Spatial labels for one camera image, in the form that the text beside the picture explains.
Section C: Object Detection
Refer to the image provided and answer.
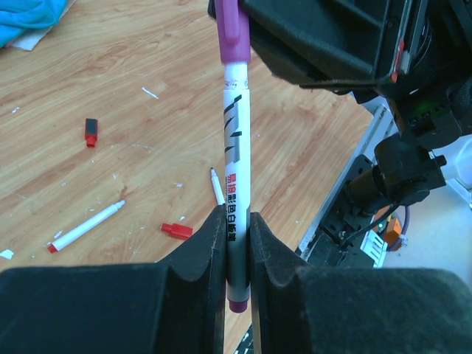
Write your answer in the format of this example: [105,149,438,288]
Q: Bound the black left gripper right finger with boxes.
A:
[249,212,330,353]

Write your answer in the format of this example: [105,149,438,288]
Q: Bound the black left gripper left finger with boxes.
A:
[150,206,226,353]

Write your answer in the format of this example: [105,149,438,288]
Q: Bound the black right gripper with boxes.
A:
[240,1,471,148]

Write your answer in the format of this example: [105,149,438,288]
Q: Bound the purple white marker pen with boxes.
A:
[215,1,251,313]

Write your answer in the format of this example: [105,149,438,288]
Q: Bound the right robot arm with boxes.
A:
[208,1,471,214]

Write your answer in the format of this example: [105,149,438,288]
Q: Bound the white red pen diagonal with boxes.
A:
[210,167,225,205]

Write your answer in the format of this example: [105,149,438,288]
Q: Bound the white red pen horizontal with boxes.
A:
[47,200,125,254]

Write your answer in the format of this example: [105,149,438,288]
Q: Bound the red black pen cap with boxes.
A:
[84,118,98,148]

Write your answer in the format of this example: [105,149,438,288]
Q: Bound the teal folded cloth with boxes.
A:
[1,1,68,47]

